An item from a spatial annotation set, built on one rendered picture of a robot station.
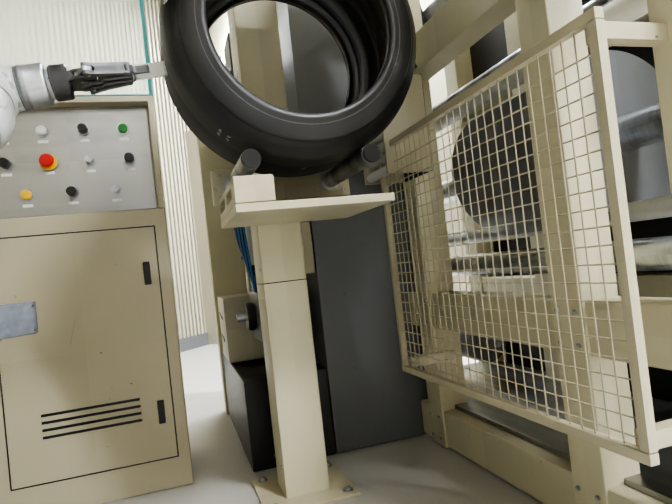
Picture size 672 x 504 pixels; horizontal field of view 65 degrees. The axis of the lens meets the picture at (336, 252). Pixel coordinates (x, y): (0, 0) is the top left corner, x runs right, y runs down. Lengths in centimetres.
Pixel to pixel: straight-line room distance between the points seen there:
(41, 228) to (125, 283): 30
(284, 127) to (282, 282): 53
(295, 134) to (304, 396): 77
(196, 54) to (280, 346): 81
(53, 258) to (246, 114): 90
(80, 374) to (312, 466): 76
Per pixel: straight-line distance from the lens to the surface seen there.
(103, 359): 183
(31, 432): 190
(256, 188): 116
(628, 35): 102
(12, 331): 73
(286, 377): 156
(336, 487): 168
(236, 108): 117
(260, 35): 168
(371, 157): 124
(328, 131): 119
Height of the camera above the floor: 65
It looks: 1 degrees up
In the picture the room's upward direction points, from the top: 6 degrees counter-clockwise
